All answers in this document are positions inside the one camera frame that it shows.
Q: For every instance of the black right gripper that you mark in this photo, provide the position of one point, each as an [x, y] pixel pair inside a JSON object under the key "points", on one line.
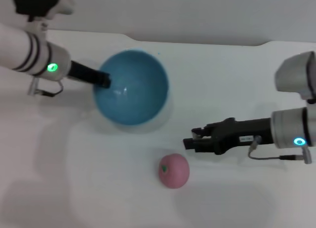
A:
{"points": [[237, 133]]}

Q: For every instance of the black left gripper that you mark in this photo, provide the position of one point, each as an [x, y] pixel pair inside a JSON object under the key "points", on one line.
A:
{"points": [[84, 72]]}

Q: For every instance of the blue bowl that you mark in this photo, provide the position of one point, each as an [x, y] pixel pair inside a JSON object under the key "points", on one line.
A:
{"points": [[138, 94]]}

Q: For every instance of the pink toy peach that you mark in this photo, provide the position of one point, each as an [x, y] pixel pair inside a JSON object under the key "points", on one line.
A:
{"points": [[175, 172]]}

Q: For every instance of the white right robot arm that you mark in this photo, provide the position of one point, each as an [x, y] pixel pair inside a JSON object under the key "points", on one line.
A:
{"points": [[291, 126]]}

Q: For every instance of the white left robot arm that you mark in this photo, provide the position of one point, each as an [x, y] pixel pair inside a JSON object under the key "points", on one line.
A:
{"points": [[24, 52]]}

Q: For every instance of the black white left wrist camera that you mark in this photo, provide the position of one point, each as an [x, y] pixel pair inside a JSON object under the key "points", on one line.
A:
{"points": [[34, 3]]}

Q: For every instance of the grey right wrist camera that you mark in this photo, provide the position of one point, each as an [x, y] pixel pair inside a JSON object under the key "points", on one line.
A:
{"points": [[296, 72]]}

